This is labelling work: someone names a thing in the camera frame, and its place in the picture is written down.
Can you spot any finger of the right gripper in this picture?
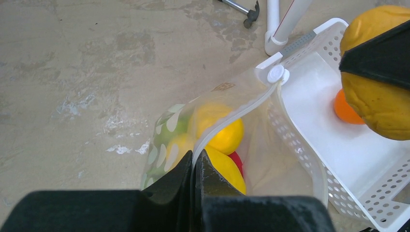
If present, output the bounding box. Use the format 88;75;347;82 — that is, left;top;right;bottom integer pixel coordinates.
339;21;410;90

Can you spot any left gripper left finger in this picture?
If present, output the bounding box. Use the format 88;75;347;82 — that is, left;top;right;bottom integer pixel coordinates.
1;151;192;232

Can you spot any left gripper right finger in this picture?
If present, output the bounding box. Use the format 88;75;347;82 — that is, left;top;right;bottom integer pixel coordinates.
193;150;335;232

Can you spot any orange yellow mango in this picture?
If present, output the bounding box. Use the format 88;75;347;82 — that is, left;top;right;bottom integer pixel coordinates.
340;5;410;141

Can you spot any red apple top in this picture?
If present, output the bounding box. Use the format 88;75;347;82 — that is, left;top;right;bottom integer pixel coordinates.
225;151;244;179

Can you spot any yellow banana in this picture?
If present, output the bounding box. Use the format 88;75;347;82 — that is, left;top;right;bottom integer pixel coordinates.
164;133;246;195

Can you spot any yellow lemon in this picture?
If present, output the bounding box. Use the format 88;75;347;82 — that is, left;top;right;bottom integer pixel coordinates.
189;102;245;156

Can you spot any orange fruit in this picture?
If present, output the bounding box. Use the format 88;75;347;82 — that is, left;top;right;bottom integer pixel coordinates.
333;89;365;125

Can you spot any green pear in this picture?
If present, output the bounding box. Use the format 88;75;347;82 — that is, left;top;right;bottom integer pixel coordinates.
153;110;192;148

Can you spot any clear zip top bag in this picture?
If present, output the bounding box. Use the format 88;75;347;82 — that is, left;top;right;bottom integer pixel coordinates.
141;64;328;204

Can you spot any white plastic tray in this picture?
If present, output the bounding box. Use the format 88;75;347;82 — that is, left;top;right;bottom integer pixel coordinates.
258;18;410;232

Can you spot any black small hammer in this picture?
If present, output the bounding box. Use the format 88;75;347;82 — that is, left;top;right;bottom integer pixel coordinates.
218;0;260;29

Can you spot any white pipe frame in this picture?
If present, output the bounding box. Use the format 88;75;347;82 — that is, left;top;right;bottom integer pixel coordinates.
264;0;312;56

